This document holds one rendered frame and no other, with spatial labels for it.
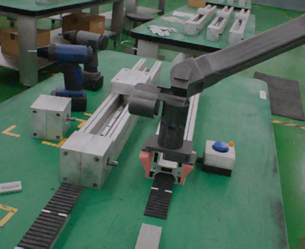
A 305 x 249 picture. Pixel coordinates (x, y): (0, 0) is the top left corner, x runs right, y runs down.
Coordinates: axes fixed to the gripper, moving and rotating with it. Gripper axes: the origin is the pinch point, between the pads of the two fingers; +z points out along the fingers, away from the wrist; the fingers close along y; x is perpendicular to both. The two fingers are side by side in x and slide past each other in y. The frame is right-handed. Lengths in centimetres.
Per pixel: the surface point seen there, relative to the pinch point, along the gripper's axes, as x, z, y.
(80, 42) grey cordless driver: -57, -14, 43
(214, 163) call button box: -13.0, 1.4, -11.8
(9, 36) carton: -248, 41, 187
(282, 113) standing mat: -279, 81, -94
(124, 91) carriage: -36.8, -5.1, 19.8
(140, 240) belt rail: 19.8, 1.5, 1.4
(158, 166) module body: -4.9, 0.5, 2.2
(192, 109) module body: -34.7, -3.9, -3.3
